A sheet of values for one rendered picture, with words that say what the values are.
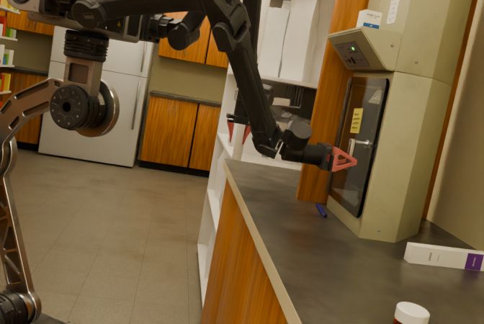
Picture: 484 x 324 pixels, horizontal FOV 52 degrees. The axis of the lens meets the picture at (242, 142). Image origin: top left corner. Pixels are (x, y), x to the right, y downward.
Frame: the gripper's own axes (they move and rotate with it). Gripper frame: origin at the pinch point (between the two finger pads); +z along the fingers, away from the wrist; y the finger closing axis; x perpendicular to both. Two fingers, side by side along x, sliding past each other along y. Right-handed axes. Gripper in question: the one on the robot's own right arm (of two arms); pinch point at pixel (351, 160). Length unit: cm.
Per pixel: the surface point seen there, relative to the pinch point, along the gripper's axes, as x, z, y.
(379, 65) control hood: -27.2, 2.1, -2.5
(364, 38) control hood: -33.5, -4.1, -3.3
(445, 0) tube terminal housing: -46.9, 15.4, -5.0
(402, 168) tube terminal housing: -0.6, 13.5, -4.8
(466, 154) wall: -5, 48, 23
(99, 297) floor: 113, -79, 132
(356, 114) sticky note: -12.6, 3.8, 12.9
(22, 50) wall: -10, -266, 547
